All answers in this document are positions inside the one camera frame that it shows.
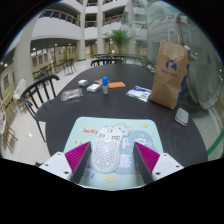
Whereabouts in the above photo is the white perforated chair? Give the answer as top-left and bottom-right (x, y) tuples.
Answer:
(12, 78), (27, 102)
(0, 109), (18, 155)

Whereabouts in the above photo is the light teal cartoon mouse pad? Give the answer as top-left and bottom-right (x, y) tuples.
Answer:
(62, 116), (165, 192)

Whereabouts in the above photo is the green potted palm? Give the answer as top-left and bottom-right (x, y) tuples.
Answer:
(106, 28), (133, 56)

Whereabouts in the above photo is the brown paper bag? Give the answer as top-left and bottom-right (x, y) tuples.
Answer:
(148, 28), (191, 111)

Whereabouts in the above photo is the white and blue plastic packet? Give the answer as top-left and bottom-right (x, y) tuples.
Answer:
(125, 85), (153, 103)

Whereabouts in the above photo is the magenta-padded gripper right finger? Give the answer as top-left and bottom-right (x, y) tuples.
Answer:
(132, 140), (185, 185)

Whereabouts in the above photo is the clear plastic packet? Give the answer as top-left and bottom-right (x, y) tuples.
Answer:
(60, 87), (84, 103)

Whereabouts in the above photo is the grey smartphone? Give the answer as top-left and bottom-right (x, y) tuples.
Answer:
(174, 106), (190, 128)

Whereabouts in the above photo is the white rectangular box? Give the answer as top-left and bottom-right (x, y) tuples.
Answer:
(86, 83), (102, 94)

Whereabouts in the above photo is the black wooden chair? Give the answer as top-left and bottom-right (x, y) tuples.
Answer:
(90, 56), (125, 68)
(19, 74), (61, 143)

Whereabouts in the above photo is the large round metal fan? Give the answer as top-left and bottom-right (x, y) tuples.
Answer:
(185, 13), (224, 112)

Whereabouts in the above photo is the small white box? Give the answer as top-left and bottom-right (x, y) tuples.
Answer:
(77, 78), (90, 88)

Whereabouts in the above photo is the white honeycomb computer mouse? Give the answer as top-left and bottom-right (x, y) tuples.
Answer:
(90, 125), (125, 175)

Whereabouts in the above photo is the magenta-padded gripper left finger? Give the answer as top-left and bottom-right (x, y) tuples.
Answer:
(39, 140), (93, 185)

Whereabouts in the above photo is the group of dark chairs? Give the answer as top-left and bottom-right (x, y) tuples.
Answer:
(31, 57), (77, 81)

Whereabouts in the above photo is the orange card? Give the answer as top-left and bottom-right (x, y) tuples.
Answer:
(106, 81), (127, 90)

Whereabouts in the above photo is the small blue-capped bottle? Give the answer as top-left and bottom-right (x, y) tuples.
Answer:
(101, 76), (110, 96)

